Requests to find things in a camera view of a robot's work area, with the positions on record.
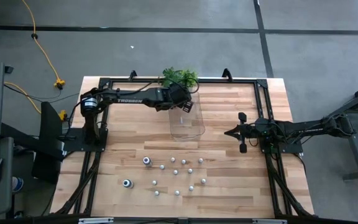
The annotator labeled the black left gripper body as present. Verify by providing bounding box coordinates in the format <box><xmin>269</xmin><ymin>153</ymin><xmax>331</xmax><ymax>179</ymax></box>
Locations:
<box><xmin>165</xmin><ymin>88</ymin><xmax>193</xmax><ymax>110</ymax></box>

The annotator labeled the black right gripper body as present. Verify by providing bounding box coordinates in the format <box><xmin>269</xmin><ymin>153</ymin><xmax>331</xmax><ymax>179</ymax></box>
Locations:
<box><xmin>246</xmin><ymin>118</ymin><xmax>264</xmax><ymax>143</ymax></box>

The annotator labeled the clear plastic tray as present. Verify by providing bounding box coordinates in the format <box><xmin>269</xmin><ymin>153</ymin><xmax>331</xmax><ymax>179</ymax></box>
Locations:
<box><xmin>167</xmin><ymin>90</ymin><xmax>206</xmax><ymax>139</ymax></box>

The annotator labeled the green artificial plant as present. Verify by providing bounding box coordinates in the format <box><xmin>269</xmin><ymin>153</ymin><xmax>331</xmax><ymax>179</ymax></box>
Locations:
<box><xmin>160</xmin><ymin>66</ymin><xmax>199</xmax><ymax>90</ymax></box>

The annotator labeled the black support stand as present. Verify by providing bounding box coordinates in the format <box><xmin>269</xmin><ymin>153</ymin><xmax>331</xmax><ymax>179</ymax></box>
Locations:
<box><xmin>0</xmin><ymin>101</ymin><xmax>67</xmax><ymax>185</ymax></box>

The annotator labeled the blue white cup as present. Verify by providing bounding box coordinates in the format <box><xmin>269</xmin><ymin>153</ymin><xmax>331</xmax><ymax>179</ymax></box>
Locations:
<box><xmin>12</xmin><ymin>176</ymin><xmax>25</xmax><ymax>194</ymax></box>

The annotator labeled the silver metal bracket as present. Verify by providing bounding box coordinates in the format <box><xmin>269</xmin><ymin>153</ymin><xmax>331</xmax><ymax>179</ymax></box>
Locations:
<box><xmin>252</xmin><ymin>218</ymin><xmax>288</xmax><ymax>224</ymax></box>
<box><xmin>78</xmin><ymin>217</ymin><xmax>114</xmax><ymax>224</ymax></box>

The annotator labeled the dark metal cart frame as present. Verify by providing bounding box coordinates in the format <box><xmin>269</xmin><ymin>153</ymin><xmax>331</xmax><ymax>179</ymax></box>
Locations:
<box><xmin>323</xmin><ymin>78</ymin><xmax>358</xmax><ymax>182</ymax></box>

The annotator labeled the long yellow extension cable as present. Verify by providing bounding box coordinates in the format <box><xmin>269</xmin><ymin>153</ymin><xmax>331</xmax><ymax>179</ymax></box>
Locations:
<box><xmin>21</xmin><ymin>0</ymin><xmax>62</xmax><ymax>82</ymax></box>

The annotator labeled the thin black floor cable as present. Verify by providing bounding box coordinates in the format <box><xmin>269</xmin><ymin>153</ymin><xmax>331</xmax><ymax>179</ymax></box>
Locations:
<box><xmin>3</xmin><ymin>83</ymin><xmax>81</xmax><ymax>103</ymax></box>

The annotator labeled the short yellow cable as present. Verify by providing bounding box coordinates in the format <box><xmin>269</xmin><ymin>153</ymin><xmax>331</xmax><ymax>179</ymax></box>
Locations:
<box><xmin>4</xmin><ymin>81</ymin><xmax>42</xmax><ymax>113</ymax></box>

